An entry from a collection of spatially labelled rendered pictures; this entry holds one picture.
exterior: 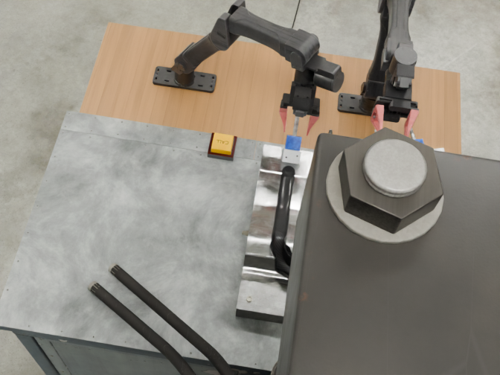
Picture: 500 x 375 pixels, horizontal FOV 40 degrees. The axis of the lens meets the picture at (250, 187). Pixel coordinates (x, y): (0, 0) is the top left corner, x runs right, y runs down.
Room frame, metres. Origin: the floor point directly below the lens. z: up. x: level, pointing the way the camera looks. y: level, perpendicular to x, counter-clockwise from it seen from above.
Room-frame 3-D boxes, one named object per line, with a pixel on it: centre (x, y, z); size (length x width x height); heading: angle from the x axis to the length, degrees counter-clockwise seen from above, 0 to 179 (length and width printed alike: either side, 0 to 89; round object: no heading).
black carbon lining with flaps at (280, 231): (0.88, -0.15, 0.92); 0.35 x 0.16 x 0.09; 177
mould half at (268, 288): (0.86, -0.14, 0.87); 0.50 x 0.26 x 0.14; 177
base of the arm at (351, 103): (1.37, -0.35, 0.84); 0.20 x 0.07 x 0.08; 88
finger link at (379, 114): (1.02, -0.32, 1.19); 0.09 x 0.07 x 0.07; 177
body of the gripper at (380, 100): (1.09, -0.34, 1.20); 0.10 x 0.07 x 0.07; 87
